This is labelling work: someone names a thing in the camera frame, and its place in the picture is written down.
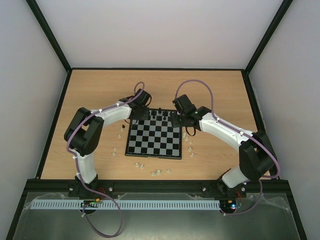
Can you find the black and silver chessboard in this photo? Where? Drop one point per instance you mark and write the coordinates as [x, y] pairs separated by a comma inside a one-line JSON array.
[[154, 138]]

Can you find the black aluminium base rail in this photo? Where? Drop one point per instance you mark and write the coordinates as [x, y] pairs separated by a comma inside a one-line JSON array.
[[113, 188]]

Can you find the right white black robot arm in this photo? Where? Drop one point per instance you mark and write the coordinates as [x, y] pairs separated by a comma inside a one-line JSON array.
[[256, 155]]

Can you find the black enclosure frame post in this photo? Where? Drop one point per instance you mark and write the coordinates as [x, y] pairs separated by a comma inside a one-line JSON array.
[[43, 23]]

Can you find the white slotted cable duct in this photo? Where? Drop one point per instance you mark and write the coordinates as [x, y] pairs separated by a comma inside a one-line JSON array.
[[72, 204]]

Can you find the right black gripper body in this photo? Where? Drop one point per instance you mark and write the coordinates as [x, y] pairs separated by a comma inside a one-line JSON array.
[[178, 120]]

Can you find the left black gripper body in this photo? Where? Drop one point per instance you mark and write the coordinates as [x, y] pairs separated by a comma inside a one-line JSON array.
[[142, 116]]

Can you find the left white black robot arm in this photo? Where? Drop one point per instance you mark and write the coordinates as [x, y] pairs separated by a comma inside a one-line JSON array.
[[84, 131]]

